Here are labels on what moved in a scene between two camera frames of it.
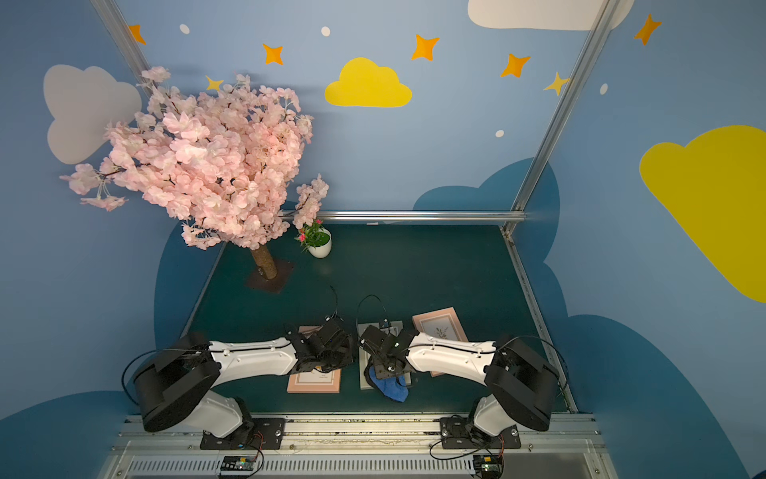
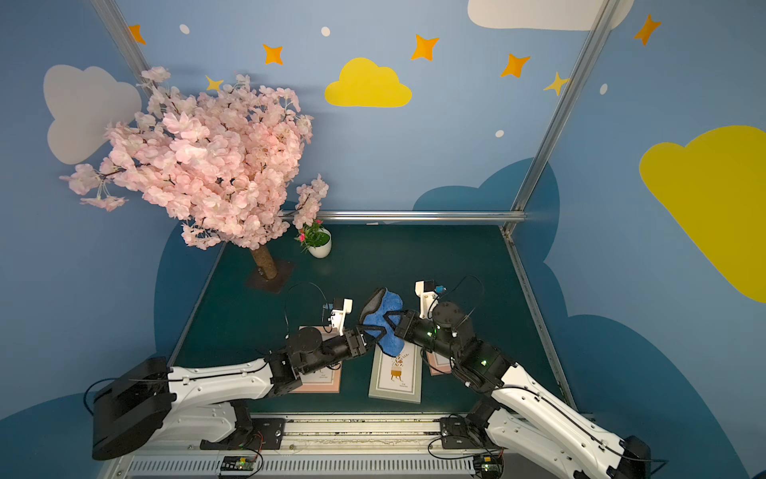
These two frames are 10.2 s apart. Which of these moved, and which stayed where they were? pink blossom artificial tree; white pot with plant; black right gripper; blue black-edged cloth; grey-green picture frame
Moved: black right gripper; blue black-edged cloth; grey-green picture frame
Stayed: pink blossom artificial tree; white pot with plant
